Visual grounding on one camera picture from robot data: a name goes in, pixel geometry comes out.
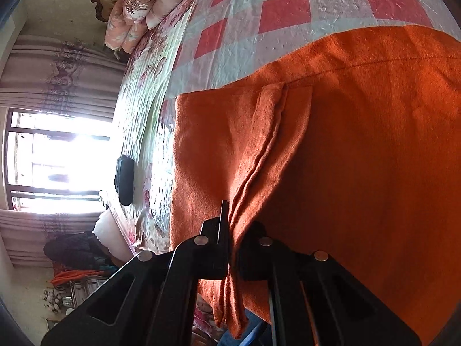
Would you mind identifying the black pouch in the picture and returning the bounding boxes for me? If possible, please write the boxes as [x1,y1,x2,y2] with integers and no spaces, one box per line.
[114,154,134,207]

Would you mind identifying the floral purple curtain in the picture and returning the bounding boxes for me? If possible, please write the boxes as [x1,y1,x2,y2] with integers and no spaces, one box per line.
[0,34,126,123]
[0,207,105,267]

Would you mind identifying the dark clothes pile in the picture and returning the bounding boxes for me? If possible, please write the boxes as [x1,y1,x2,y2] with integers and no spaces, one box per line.
[43,232,116,271]

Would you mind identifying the orange cloth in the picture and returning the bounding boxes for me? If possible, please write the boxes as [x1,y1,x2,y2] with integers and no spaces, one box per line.
[50,268,109,287]

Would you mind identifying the floral bed sheet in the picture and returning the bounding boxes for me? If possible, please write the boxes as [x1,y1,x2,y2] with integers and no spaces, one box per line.
[108,7,217,343]

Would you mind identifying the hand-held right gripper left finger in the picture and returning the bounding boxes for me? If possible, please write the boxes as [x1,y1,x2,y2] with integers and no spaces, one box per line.
[40,200,231,346]

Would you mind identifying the white pillow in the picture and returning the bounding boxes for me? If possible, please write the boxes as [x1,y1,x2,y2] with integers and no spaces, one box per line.
[93,209,132,262]

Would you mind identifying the pale carved dresser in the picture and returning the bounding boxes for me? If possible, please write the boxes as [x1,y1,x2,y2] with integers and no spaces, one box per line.
[68,277,109,307]

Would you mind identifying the person's legs in jeans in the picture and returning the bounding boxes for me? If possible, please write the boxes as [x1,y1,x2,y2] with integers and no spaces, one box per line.
[220,313,274,346]

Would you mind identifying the pink white checked cloth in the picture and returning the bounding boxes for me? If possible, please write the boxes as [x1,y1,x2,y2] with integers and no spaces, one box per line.
[158,0,436,116]

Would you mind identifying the bright window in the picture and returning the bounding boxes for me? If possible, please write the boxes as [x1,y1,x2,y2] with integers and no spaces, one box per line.
[5,108,116,211]

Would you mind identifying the orange pants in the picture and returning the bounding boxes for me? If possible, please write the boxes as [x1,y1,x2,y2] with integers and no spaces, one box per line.
[169,25,461,346]

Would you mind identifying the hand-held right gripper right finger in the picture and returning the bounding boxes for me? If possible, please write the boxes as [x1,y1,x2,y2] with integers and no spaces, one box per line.
[238,221,422,346]

